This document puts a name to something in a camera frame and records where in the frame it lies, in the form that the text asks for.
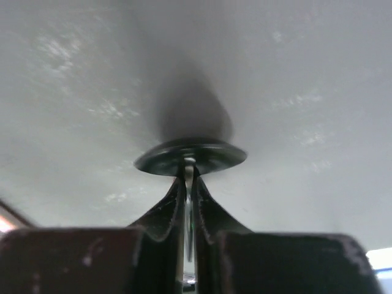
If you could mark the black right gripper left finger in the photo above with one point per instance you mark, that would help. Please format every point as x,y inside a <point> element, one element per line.
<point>144,257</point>

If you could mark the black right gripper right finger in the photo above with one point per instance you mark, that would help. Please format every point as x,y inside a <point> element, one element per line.
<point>230,258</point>

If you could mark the black round spoon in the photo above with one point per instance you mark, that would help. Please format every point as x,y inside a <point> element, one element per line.
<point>184,158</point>

